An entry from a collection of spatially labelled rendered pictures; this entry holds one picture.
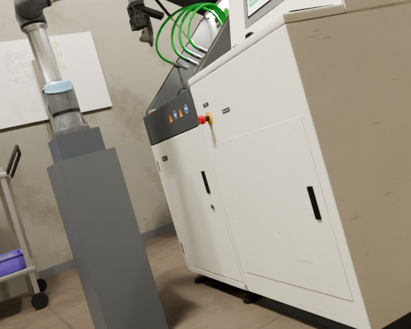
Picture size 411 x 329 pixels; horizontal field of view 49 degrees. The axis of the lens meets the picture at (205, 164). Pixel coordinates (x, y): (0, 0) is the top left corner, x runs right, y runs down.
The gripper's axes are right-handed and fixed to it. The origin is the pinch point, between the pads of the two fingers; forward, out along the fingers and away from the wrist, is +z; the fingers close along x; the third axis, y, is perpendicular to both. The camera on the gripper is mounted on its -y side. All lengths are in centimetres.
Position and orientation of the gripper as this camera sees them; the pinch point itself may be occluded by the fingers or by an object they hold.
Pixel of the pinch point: (152, 44)
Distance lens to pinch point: 225.7
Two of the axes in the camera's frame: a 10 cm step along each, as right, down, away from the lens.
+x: 4.0, -0.9, -9.1
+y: -8.7, 2.7, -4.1
